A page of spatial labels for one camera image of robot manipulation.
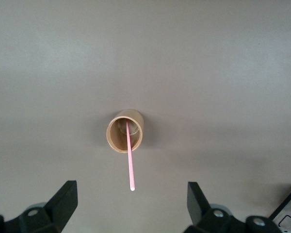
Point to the pink straw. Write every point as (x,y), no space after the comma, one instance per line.
(131,170)

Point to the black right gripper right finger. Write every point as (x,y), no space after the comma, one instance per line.
(198,208)

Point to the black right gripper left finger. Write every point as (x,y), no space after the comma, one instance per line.
(63,206)

